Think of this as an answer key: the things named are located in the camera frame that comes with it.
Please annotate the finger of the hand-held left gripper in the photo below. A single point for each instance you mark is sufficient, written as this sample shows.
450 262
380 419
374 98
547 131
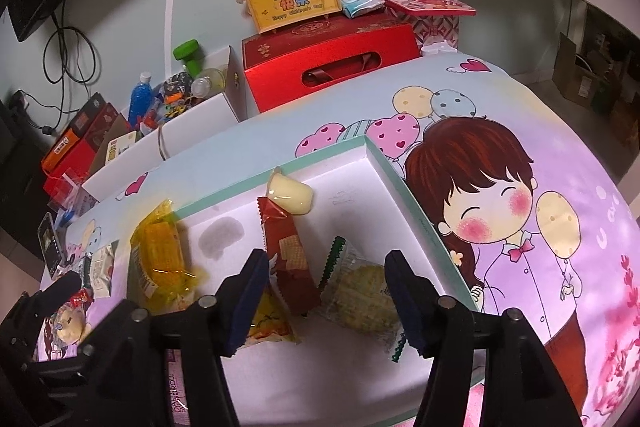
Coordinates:
85 357
62 287

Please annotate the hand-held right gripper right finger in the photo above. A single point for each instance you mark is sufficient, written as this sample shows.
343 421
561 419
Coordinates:
402 302

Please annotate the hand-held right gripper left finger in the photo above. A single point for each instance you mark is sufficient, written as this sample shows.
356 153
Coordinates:
247 302

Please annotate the orange yellow triangular packet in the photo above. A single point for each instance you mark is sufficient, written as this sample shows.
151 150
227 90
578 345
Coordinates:
270 324

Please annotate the clear bag of yellow cakes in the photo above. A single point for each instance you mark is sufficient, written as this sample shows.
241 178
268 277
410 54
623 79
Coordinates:
67 329

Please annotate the clear green edged cracker packet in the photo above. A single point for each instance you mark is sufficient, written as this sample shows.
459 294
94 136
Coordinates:
360 299

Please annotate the cream printed snack packet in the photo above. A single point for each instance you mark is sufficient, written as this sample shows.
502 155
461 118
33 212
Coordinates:
102 269

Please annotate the dark red wafer packet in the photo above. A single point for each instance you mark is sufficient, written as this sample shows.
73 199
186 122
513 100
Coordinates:
287 257

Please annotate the teal shallow cardboard box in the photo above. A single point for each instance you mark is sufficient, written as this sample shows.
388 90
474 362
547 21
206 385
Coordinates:
350 227

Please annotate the pink wafer roll packet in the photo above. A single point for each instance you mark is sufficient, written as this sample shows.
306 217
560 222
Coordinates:
176 382

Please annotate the yellow corn snack packet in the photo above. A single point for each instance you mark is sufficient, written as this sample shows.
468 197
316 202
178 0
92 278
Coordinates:
160 252

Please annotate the beige roll snack packet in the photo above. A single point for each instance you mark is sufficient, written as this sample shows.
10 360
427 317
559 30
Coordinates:
290 194

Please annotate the smartphone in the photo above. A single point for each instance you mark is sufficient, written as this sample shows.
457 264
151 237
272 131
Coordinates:
50 247

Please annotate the clear plastic box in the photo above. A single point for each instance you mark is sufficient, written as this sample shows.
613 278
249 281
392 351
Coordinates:
65 192

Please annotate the dark cabinet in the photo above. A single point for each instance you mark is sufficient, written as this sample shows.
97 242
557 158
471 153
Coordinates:
20 177

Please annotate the orange black flat box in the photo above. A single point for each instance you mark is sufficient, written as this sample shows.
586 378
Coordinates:
65 147

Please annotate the flat red box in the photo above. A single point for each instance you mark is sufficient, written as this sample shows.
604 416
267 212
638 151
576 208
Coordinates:
95 142

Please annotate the small yellow white carton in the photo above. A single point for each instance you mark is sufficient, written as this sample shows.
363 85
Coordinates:
120 147

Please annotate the white cardboard box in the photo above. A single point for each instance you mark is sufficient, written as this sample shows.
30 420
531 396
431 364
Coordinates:
200 127

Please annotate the blue bottle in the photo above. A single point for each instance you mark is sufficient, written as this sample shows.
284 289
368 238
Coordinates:
139 104

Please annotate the cartoon printed bedsheet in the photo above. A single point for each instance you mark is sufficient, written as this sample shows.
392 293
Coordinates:
575 187

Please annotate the colourful toy car pack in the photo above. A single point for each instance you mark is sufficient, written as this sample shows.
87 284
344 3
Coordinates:
176 94

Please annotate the green dumbbell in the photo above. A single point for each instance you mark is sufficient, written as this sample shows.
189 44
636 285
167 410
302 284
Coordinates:
190 54

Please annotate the brown cardboard box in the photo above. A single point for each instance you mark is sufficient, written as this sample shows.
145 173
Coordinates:
580 72

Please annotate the red patterned box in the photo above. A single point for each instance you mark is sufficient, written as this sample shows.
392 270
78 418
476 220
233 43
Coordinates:
430 7

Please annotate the blue wet wipes pack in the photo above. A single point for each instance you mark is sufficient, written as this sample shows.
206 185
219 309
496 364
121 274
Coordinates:
362 3

